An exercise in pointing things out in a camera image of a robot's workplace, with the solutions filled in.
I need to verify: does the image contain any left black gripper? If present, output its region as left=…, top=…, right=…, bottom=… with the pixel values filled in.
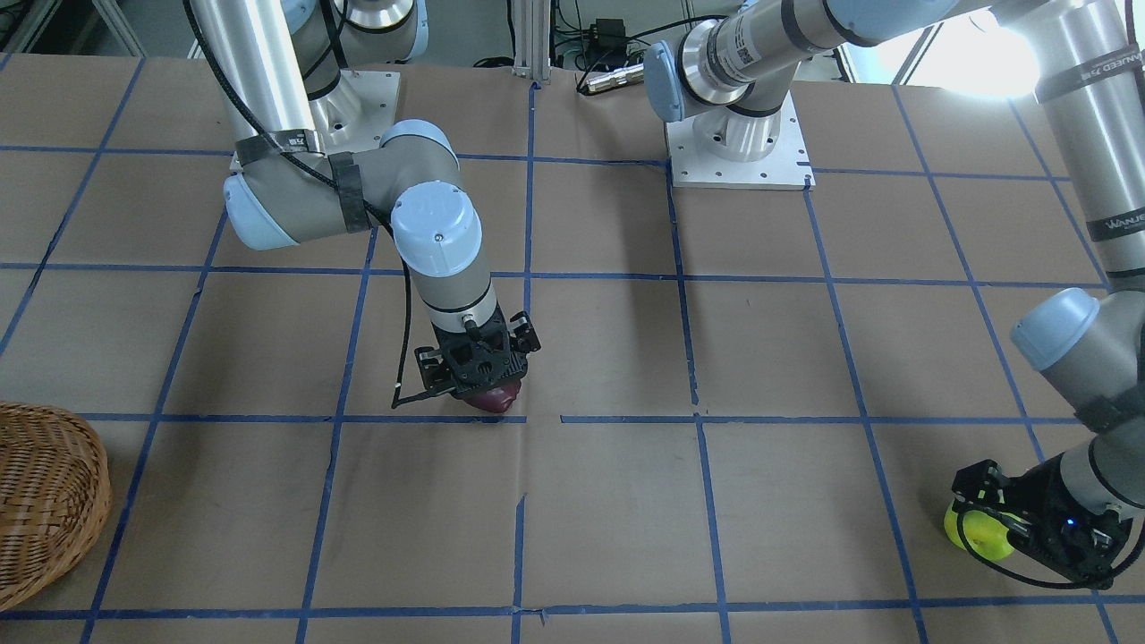
left=1002, top=456, right=1134, bottom=588

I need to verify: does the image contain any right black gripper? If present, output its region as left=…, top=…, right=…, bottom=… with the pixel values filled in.
left=417, top=319, right=528, bottom=400

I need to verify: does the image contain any dark red apple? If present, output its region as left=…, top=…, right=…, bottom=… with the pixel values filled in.
left=461, top=379, right=523, bottom=413

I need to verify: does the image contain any green apple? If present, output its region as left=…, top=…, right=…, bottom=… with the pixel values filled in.
left=942, top=503, right=1014, bottom=561

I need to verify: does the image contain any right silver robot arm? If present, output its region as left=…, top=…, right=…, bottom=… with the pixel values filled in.
left=183, top=1, right=540, bottom=413

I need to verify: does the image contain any woven wicker basket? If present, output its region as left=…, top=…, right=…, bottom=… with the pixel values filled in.
left=1, top=401, right=112, bottom=610

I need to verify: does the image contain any black power adapter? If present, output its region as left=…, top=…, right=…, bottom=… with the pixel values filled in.
left=586, top=18, right=627, bottom=57

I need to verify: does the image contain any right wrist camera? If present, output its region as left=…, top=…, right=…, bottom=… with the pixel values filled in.
left=507, top=311, right=540, bottom=354

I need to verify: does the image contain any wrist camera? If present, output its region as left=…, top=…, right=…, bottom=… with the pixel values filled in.
left=950, top=458, right=1014, bottom=513
left=507, top=311, right=540, bottom=354

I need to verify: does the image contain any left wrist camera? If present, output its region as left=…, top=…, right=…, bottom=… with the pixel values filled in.
left=950, top=458, right=1014, bottom=513

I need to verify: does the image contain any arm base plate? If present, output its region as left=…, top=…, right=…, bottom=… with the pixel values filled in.
left=310, top=70, right=402, bottom=144
left=664, top=95, right=818, bottom=191

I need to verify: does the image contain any aluminium frame post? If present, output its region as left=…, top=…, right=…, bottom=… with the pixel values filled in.
left=510, top=0, right=555, bottom=86

